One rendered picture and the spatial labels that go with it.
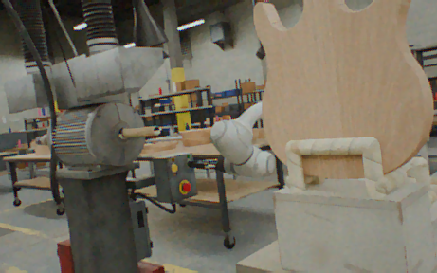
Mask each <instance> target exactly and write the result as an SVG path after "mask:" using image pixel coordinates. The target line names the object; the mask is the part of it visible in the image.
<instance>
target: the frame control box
mask: <svg viewBox="0 0 437 273"><path fill-rule="evenodd" d="M186 154H190V155H191V158H190V159H187V158H186ZM172 156H173V157H174V158H175V163H171V161H170V158H171V157H172ZM191 160H193V156H192V153H191V152H186V153H176V154H172V155H163V156H159V157H156V158H153V168H154V174H155V183H156V196H157V201H158V202H159V203H167V204H171V205H172V206H173V210H172V209H167V208H165V206H163V205H161V204H159V203H158V202H156V201H155V200H153V198H151V197H149V196H147V195H145V194H144V193H142V192H135V193H134V194H133V197H132V199H131V202H135V201H136V200H137V199H136V197H137V195H138V196H140V197H141V196H142V197H144V198H145V199H146V200H148V201H150V202H152V203H153V204H154V205H157V206H158V207H159V208H161V209H164V210H165V211H167V212H168V213H176V211H177V208H176V203H177V202H178V201H180V200H185V199H187V198H190V197H192V196H196V195H198V191H197V186H196V180H195V174H194V168H190V167H188V166H187V162H188V161H191ZM173 164H174V165H176V166H177V171H173V170H172V166H173ZM185 183H191V191H184V189H183V186H184V184H185Z"/></svg>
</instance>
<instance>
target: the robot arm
mask: <svg viewBox="0 0 437 273"><path fill-rule="evenodd" d="M261 117H262V102H260V103H257V104H256V105H252V106H251V107H250V108H248V109H247V110H246V111H245V112H244V113H243V114H242V115H241V116H240V117H239V118H237V119H235V120H231V121H225V120H224V121H218V122H216V123H215V125H213V126H212V127H211V132H210V137H211V142H212V144H213V145H214V146H215V149H216V150H218V151H219V153H220V155H221V156H220V157H219V158H218V159H207V160H206V161H204V160H203V161H202V160H191V161H189V167H190V168H196V169H203V170H209V169H214V170H219V172H221V173H227V174H233V175H234V174H236V175H242V176H244V177H249V178H260V177H266V176H268V175H271V174H273V172H274V171H275V168H276V158H275V157H274V155H272V154H270V153H269V152H266V151H262V150H261V149H258V148H257V147H255V146H252V137H253V134H252V126H253V125H254V124H255V122H256V121H257V120H258V119H259V118H261Z"/></svg>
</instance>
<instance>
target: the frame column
mask: <svg viewBox="0 0 437 273"><path fill-rule="evenodd" d="M127 175H128V172H122V173H116V174H112V175H109V176H103V177H100V178H96V179H92V180H79V179H63V178H56V179H57V180H58V182H59V184H60V186H62V188H63V194H64V203H65V207H66V218H67V223H68V229H69V234H70V244H71V249H72V254H73V265H74V270H75V273H139V272H138V266H137V250H136V245H135V239H134V228H133V223H132V217H131V206H130V201H129V195H128V190H127Z"/></svg>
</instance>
